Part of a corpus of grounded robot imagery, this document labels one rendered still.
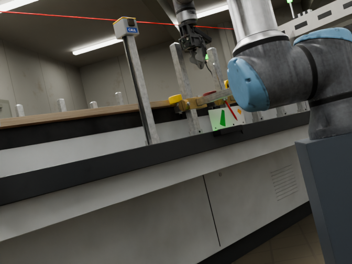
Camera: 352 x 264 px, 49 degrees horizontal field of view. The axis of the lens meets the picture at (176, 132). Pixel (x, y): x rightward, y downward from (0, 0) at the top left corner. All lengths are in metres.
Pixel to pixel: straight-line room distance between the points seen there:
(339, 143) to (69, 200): 0.84
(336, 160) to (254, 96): 0.25
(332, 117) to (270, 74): 0.20
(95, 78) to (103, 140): 8.85
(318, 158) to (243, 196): 1.30
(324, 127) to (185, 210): 1.02
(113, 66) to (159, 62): 1.24
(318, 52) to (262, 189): 1.47
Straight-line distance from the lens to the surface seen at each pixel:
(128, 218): 1.70
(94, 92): 10.47
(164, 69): 9.96
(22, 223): 1.27
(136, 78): 1.57
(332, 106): 1.06
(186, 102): 1.71
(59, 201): 1.32
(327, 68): 1.05
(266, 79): 0.97
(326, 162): 1.00
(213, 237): 2.05
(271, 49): 1.00
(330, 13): 4.77
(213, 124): 1.80
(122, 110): 1.69
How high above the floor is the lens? 0.66
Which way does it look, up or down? 2 degrees up
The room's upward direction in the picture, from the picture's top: 13 degrees counter-clockwise
